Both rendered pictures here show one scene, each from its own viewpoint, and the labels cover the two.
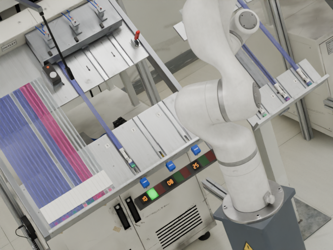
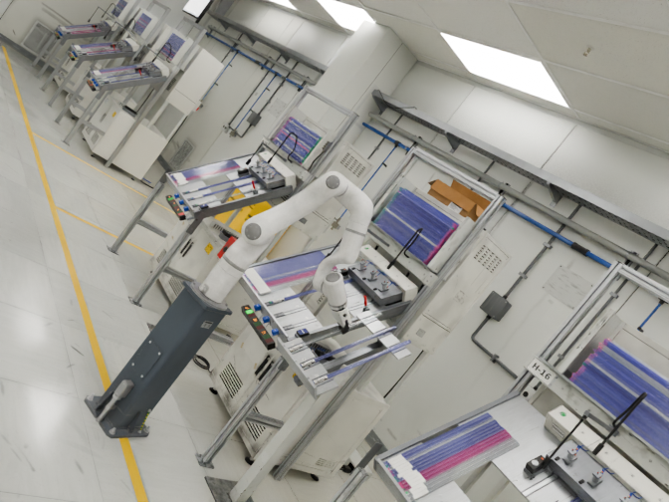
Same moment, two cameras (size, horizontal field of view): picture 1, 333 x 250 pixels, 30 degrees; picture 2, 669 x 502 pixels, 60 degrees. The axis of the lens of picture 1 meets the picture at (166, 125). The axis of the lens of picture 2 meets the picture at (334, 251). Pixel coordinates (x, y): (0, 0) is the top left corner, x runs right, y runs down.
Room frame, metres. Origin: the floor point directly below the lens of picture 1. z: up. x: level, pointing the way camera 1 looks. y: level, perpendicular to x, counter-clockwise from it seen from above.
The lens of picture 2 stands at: (0.81, -2.60, 1.43)
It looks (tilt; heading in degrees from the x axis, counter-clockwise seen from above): 5 degrees down; 68
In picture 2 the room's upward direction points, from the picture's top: 38 degrees clockwise
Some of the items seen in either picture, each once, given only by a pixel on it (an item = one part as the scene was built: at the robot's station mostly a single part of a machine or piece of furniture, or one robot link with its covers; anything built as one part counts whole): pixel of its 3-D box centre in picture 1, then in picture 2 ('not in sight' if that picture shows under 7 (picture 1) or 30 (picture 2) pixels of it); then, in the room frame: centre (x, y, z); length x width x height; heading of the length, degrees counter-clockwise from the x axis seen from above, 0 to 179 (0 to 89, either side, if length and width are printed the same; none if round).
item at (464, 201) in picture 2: not in sight; (465, 202); (2.54, 0.50, 1.82); 0.68 x 0.30 x 0.20; 110
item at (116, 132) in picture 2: not in sight; (153, 95); (0.80, 4.81, 0.95); 1.36 x 0.82 x 1.90; 20
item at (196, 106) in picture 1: (214, 120); (252, 242); (1.48, -0.13, 1.00); 0.19 x 0.12 x 0.24; 65
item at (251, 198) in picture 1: (245, 178); (221, 280); (1.47, -0.16, 0.79); 0.19 x 0.19 x 0.18
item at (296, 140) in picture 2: not in sight; (266, 209); (1.93, 1.76, 0.95); 1.35 x 0.82 x 1.90; 20
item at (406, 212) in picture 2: not in sight; (418, 227); (2.29, 0.29, 1.52); 0.51 x 0.13 x 0.27; 110
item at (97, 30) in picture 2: not in sight; (107, 45); (-0.16, 7.55, 0.95); 1.37 x 0.82 x 1.90; 20
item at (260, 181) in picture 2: not in sight; (223, 228); (1.74, 1.68, 0.66); 1.01 x 0.73 x 1.31; 20
